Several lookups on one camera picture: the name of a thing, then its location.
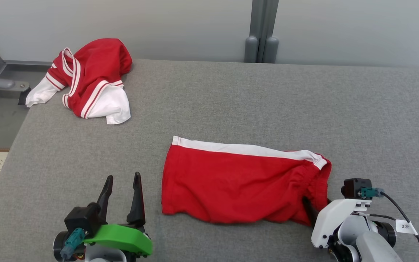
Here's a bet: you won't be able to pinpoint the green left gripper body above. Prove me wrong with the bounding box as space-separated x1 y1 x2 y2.
82 223 153 256

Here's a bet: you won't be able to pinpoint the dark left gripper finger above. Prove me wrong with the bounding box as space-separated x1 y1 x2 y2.
127 172 147 227
97 175 114 223

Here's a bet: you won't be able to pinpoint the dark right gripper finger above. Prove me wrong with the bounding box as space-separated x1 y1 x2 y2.
302 196 321 227

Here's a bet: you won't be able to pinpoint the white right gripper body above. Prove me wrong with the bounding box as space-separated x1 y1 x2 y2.
311 198 372 250

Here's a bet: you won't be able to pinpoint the red shorts white stripe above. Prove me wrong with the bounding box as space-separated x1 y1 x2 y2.
161 136 332 227

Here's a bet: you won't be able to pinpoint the red jersey white sleeves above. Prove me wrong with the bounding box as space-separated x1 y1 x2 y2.
25 38 133 125

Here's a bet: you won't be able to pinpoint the grey fabric sofa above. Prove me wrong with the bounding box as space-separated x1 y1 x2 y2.
0 59 419 262

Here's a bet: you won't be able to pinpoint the right black cable teal connector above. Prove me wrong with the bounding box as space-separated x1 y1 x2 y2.
360 187 419 262

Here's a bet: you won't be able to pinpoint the black cable teal connector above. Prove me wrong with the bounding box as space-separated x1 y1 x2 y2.
360 187 419 262
60 228 87 259

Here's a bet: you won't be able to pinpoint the left black cable teal connector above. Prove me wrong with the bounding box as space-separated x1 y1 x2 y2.
60 228 87 259

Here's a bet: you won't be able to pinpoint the white cable label tag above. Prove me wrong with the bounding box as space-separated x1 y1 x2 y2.
395 219 418 235

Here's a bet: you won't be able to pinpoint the grey partition post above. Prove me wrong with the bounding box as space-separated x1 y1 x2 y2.
244 0 280 64

